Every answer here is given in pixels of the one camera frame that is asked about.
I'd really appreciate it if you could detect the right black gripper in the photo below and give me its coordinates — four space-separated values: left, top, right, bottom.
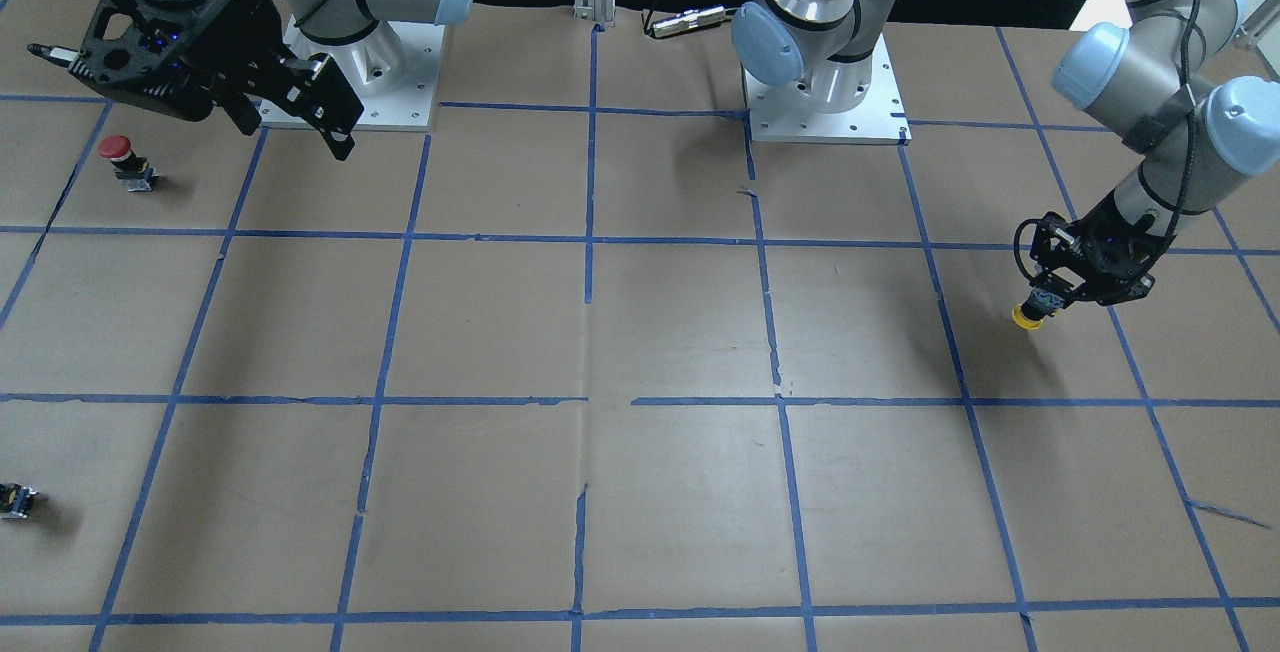
67 0 364 161

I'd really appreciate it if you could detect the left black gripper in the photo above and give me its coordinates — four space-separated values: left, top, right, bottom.
1030 213 1157 310

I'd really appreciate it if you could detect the yellow push button switch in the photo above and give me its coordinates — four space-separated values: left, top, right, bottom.
1011 288 1065 330

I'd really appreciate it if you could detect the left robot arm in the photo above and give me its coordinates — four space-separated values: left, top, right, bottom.
731 0 1277 330

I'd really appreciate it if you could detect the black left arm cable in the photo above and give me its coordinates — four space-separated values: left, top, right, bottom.
1014 0 1211 284

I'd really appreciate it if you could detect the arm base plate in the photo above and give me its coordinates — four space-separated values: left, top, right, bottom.
742 37 913 145
283 18 452 133

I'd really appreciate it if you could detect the red push button switch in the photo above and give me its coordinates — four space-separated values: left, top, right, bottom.
96 134 157 193

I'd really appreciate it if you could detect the silver cable connector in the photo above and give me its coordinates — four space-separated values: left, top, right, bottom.
644 5 739 40

